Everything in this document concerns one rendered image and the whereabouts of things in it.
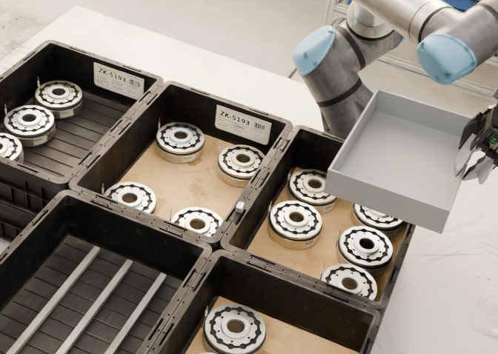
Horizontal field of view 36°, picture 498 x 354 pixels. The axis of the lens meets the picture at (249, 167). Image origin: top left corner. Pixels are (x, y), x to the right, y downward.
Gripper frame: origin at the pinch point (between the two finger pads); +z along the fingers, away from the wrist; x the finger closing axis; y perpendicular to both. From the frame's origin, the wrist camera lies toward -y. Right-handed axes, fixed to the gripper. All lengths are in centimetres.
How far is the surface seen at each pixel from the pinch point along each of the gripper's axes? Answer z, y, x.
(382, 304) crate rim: 16.4, 20.9, -1.1
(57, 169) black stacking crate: 46, 7, -65
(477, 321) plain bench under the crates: 33.1, -4.3, 23.9
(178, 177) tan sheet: 39, -2, -43
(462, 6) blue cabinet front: 63, -188, 8
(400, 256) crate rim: 16.3, 8.9, -0.7
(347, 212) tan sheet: 29.4, -8.3, -9.7
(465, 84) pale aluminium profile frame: 91, -185, 28
